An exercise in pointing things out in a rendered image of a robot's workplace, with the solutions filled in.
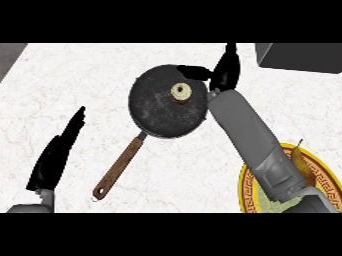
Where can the cream frosted cupcake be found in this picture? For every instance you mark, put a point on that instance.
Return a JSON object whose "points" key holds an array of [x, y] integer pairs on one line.
{"points": [[181, 91]]}

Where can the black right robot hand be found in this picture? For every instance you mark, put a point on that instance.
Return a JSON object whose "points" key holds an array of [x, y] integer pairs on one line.
{"points": [[225, 71]]}

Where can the yellow brown pear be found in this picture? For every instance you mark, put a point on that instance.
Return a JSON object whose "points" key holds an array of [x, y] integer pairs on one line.
{"points": [[302, 165]]}

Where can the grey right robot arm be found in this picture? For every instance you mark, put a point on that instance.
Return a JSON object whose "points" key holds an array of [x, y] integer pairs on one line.
{"points": [[256, 143]]}

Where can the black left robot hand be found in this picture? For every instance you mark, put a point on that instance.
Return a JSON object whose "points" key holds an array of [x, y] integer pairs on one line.
{"points": [[55, 156]]}

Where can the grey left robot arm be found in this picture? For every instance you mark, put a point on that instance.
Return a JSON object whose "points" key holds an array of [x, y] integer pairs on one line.
{"points": [[33, 205]]}

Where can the yellow orange patterned plate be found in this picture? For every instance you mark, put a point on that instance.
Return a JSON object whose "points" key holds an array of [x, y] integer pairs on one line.
{"points": [[333, 185]]}

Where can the dark grey box appliance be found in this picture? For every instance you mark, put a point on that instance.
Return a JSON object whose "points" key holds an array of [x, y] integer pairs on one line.
{"points": [[303, 56]]}

